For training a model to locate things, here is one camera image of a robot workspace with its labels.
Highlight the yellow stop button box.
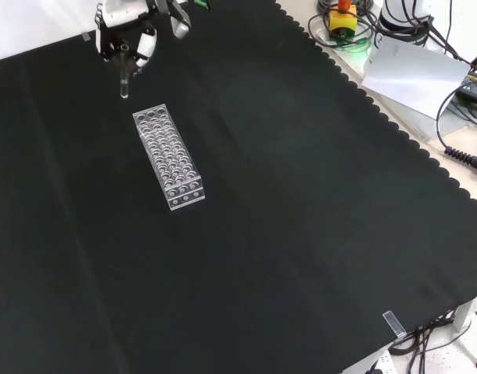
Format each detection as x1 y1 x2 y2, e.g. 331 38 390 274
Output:
328 0 359 41

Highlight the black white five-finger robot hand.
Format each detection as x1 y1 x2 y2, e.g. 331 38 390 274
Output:
93 0 193 77

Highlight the pale board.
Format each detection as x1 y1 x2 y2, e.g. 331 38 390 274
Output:
361 37 472 120

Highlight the clear plastic test tube rack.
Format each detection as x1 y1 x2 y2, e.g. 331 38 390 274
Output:
132 103 207 212

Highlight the clear cloth clip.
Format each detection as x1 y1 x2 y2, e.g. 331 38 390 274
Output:
382 310 406 340

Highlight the black cable bundle under bench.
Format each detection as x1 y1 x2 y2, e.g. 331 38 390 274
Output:
389 309 458 356

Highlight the black power adapter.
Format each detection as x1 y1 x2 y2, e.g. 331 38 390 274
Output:
455 72 477 104

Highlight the black bench cloth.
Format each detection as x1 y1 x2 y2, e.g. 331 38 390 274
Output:
0 0 477 374

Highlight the thin black cable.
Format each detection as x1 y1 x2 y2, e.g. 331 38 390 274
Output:
427 15 477 77

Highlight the black cable around stop button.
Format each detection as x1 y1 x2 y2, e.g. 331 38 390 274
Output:
307 0 381 52

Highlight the white power strip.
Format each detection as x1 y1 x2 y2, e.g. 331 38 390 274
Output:
361 349 396 374

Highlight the clear glass test tube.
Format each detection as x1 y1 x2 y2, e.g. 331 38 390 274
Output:
119 44 130 99

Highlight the black cable with ribbed plug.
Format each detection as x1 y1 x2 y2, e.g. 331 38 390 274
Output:
435 83 477 180

